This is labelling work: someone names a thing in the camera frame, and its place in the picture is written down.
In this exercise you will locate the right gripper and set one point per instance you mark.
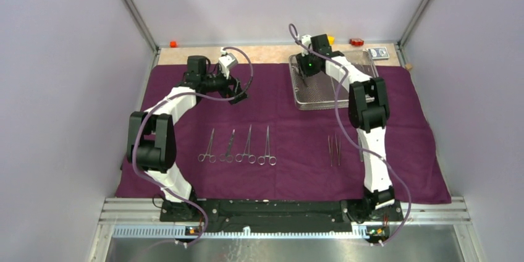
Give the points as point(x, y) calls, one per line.
point(301, 60)

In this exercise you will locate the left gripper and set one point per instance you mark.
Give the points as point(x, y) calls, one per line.
point(236, 92)

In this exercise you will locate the metal mesh instrument tray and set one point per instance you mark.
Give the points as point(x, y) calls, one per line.
point(320, 92)

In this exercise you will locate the purple cloth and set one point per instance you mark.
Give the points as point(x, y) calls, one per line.
point(299, 141)

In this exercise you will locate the steel forceps clamp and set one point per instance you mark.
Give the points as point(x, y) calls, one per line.
point(246, 154)

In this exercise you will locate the blue playing card deck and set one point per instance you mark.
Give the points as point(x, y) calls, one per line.
point(378, 53)

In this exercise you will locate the small steel hemostat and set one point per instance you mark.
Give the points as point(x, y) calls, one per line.
point(207, 155)

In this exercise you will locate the steel curved tweezers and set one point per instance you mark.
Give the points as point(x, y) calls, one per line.
point(330, 149)

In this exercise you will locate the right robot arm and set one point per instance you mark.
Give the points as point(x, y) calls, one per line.
point(368, 112)

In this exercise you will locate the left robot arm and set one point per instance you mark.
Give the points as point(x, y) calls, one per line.
point(151, 146)

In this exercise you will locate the yellow small block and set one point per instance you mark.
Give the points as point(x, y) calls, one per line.
point(331, 40)

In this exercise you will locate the red small block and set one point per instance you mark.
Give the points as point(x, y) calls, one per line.
point(356, 41)

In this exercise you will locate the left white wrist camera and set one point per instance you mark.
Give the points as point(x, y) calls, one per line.
point(226, 62)

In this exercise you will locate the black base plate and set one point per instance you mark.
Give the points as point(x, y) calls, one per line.
point(278, 216)

